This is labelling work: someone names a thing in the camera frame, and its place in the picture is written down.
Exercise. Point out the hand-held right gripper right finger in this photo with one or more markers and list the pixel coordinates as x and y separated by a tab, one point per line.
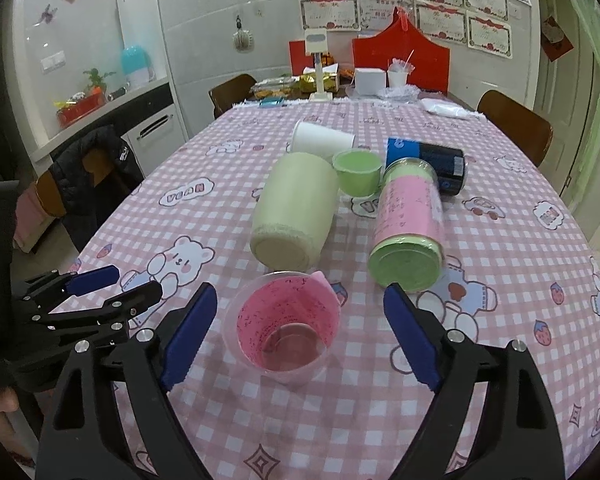
411	336

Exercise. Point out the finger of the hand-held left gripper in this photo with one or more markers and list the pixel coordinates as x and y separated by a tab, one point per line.
130	300
92	278

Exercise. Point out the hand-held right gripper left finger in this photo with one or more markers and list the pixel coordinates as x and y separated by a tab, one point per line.
190	336

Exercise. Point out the clear cup with pink lining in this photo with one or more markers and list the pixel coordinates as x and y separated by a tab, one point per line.
282	327

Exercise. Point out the pink and green cup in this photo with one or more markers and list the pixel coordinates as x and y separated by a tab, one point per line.
407	220

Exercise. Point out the pale yellow cup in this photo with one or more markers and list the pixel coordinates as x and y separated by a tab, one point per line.
295	205

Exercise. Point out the small green cup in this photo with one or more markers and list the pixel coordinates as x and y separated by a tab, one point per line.
357	172

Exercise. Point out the dark blue cup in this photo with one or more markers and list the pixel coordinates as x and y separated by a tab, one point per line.
440	160

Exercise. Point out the white paper cup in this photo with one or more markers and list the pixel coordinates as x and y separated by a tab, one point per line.
320	137

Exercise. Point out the white cup with straws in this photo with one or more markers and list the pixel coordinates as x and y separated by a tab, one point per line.
399	77

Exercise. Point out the pink cloth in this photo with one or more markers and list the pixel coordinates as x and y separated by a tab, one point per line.
26	220

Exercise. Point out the brown wooden chair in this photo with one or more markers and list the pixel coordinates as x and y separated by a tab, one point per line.
47	195
230	92
517	120

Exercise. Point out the black jacket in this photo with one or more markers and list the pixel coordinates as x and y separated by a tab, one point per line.
87	180

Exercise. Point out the pink checked tablecloth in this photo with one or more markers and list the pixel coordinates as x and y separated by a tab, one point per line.
505	260

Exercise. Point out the white cabinet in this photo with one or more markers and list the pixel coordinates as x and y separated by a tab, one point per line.
155	127

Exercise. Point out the red box with gold trim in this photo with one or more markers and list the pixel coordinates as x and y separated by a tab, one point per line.
80	107

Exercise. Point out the black cylinder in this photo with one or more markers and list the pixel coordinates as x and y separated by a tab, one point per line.
116	94

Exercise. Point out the small potted plant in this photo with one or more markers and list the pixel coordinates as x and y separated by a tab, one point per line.
99	80

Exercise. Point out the blue and white appliance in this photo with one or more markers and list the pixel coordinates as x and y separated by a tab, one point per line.
137	65

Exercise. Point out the white plastic bag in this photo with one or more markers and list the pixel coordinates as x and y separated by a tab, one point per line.
452	109

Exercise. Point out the clear plastic wrap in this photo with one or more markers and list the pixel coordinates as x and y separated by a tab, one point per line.
400	92

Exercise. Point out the teal flat object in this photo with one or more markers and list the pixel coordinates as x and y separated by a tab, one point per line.
272	102

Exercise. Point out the snack tray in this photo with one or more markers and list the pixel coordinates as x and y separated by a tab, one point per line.
275	89

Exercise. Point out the white square box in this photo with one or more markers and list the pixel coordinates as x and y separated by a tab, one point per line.
369	81

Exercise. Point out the gold foil package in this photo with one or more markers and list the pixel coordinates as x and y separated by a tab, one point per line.
330	81

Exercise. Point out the red gift bag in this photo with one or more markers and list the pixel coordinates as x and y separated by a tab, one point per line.
420	55

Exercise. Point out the white stand lamp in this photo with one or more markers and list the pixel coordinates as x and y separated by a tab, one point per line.
319	67

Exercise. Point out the red door decoration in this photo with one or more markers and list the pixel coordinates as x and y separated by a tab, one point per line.
556	37

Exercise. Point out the white wall socket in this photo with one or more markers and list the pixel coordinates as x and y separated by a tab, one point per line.
53	61

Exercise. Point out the butterfly wall sticker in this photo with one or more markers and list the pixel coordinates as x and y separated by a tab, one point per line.
46	13

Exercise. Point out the hanging wall ornament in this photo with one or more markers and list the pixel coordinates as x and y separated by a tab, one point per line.
242	37

